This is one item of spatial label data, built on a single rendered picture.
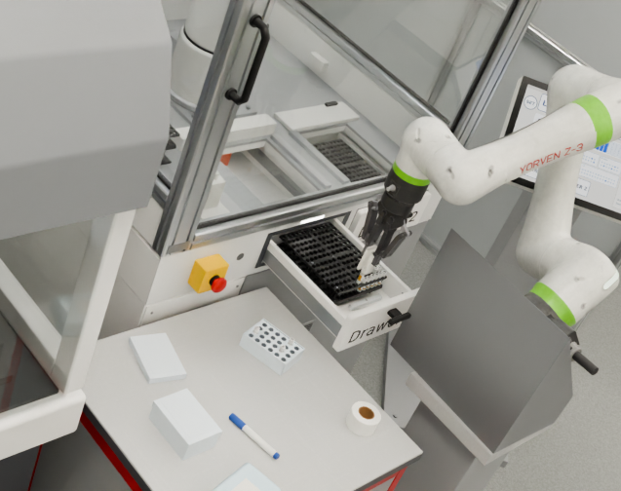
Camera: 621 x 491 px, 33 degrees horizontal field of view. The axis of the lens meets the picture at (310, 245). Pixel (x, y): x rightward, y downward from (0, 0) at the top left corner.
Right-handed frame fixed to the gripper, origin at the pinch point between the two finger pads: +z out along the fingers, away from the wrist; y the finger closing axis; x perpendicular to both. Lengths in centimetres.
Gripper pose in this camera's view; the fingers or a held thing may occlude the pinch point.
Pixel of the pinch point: (368, 259)
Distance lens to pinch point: 248.3
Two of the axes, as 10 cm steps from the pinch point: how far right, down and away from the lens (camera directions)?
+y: 6.2, 6.3, -4.6
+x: 7.1, -2.1, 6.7
